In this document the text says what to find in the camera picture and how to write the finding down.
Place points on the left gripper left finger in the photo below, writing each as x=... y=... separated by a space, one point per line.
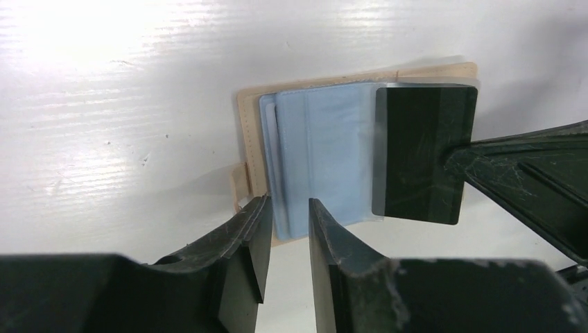
x=214 y=284

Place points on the beige card holder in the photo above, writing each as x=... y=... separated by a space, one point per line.
x=316 y=138

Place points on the black credit card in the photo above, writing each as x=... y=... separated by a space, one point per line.
x=416 y=125

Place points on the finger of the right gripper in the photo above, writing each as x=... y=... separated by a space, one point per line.
x=540 y=178

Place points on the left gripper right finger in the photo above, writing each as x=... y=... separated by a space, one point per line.
x=357 y=289

